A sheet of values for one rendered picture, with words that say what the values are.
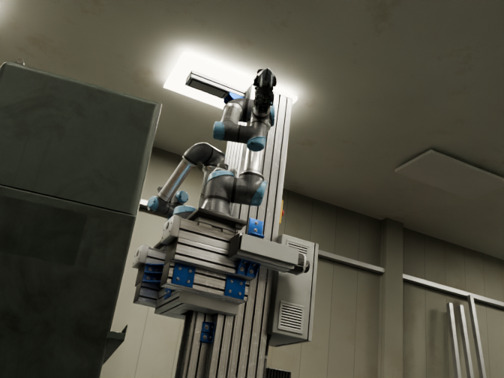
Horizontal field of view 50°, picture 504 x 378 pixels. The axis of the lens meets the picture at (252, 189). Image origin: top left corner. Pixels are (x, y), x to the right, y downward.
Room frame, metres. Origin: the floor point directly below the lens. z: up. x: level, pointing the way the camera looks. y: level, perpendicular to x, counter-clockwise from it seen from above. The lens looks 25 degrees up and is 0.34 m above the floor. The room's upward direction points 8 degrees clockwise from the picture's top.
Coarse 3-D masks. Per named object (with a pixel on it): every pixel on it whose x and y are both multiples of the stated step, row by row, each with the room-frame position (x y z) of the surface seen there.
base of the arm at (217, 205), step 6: (204, 198) 2.17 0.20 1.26; (210, 198) 2.13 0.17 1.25; (216, 198) 2.13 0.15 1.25; (222, 198) 2.13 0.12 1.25; (204, 204) 2.14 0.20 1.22; (210, 204) 2.13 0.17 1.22; (216, 204) 2.12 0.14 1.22; (222, 204) 2.13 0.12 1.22; (228, 204) 2.16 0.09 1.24; (210, 210) 2.11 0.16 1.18; (216, 210) 2.11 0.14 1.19; (222, 210) 2.12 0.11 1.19; (228, 210) 2.17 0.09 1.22
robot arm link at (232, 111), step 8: (232, 104) 2.10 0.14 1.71; (240, 104) 2.12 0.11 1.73; (224, 112) 2.05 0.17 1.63; (232, 112) 2.01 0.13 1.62; (240, 112) 2.12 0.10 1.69; (224, 120) 1.93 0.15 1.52; (232, 120) 1.94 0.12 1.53; (240, 120) 2.19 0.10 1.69; (216, 128) 1.88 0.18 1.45; (224, 128) 1.88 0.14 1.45; (232, 128) 1.88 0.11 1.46; (216, 136) 1.91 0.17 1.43; (224, 136) 1.90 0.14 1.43; (232, 136) 1.90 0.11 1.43
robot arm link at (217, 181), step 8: (208, 176) 2.16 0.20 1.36; (216, 176) 2.13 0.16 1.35; (224, 176) 2.13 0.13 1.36; (232, 176) 2.16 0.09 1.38; (208, 184) 2.15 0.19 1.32; (216, 184) 2.13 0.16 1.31; (224, 184) 2.13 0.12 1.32; (232, 184) 2.13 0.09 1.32; (208, 192) 2.14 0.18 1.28; (216, 192) 2.13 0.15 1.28; (224, 192) 2.13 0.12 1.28; (232, 192) 2.14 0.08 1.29; (232, 200) 2.17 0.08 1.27
